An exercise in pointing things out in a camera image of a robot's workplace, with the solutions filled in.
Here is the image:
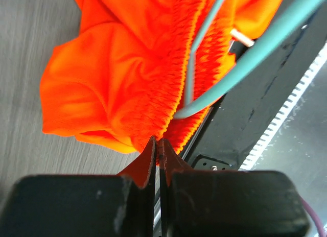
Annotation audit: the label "teal hanger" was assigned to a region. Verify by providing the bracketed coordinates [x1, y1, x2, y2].
[173, 0, 325, 119]

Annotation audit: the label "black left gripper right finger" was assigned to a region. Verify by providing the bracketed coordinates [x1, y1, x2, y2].
[158, 138, 310, 236]

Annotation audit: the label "white slotted cable duct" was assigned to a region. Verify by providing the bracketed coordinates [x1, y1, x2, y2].
[239, 45, 326, 171]

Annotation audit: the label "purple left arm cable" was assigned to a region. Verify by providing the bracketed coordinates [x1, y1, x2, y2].
[300, 198, 327, 237]

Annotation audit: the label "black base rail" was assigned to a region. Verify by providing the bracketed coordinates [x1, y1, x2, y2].
[180, 3, 326, 170]

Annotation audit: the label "orange shorts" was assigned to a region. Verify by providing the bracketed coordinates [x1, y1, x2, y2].
[39, 0, 287, 166]

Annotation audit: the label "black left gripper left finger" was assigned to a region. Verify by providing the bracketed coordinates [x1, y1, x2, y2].
[1, 137, 156, 236]

